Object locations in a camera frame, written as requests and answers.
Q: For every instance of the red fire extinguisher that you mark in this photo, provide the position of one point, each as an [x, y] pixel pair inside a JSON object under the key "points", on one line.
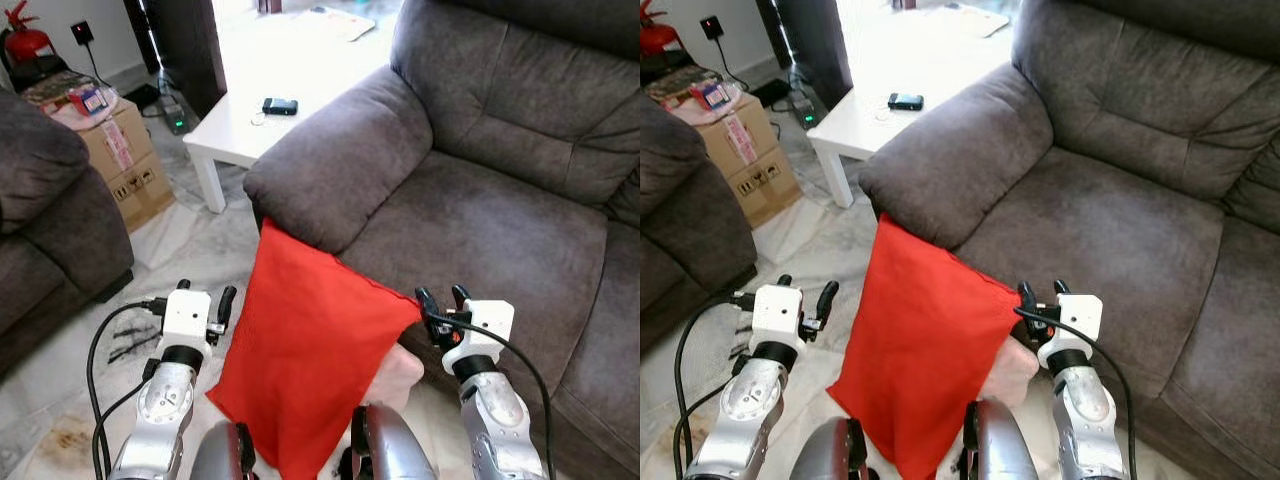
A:
{"points": [[657, 38], [25, 40]]}

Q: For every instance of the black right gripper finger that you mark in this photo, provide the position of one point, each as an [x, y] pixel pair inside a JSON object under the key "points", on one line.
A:
{"points": [[1029, 305], [1062, 288], [461, 295], [429, 310]]}

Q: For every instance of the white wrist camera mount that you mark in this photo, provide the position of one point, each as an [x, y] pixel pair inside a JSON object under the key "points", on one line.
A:
{"points": [[777, 315], [482, 325], [187, 318], [1075, 320]]}

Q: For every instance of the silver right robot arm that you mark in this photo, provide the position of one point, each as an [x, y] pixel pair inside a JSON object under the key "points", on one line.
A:
{"points": [[1085, 420], [495, 420]]}

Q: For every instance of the white low table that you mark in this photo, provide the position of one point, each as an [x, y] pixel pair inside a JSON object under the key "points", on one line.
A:
{"points": [[920, 60], [290, 70]]}

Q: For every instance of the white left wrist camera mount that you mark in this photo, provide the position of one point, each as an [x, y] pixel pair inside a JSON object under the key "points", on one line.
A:
{"points": [[777, 315], [187, 318]]}

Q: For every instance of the dark grey armchair sofa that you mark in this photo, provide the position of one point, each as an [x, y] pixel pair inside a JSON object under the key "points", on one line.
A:
{"points": [[50, 220], [690, 220]]}

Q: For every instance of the white printed booklet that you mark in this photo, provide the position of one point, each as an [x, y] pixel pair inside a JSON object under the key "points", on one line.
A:
{"points": [[340, 22], [975, 20]]}

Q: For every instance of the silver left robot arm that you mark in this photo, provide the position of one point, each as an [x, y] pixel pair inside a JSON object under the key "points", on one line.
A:
{"points": [[165, 410], [745, 405]]}

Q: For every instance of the black wall socket plug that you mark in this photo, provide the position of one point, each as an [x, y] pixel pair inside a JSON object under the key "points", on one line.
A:
{"points": [[82, 32], [711, 27]]}

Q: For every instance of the red and blue packet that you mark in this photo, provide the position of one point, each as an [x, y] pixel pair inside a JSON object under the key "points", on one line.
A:
{"points": [[710, 95], [88, 100]]}

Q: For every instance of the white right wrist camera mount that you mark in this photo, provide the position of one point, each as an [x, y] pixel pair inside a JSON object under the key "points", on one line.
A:
{"points": [[482, 325], [1075, 320]]}

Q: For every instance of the power strip with green light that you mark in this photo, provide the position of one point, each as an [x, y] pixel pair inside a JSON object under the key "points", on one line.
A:
{"points": [[804, 112], [176, 118]]}

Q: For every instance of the brown cardboard box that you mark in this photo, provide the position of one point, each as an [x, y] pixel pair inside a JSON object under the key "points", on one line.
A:
{"points": [[765, 165], [135, 170]]}

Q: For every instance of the dark grey two-seat sofa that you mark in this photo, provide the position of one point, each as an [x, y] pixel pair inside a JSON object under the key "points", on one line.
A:
{"points": [[1100, 220], [480, 220]]}

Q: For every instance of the silver right robot leg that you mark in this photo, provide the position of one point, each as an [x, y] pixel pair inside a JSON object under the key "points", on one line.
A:
{"points": [[390, 450], [1000, 445]]}

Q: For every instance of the dark wooden cabinet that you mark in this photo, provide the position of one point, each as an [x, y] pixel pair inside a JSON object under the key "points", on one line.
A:
{"points": [[815, 45], [185, 50]]}

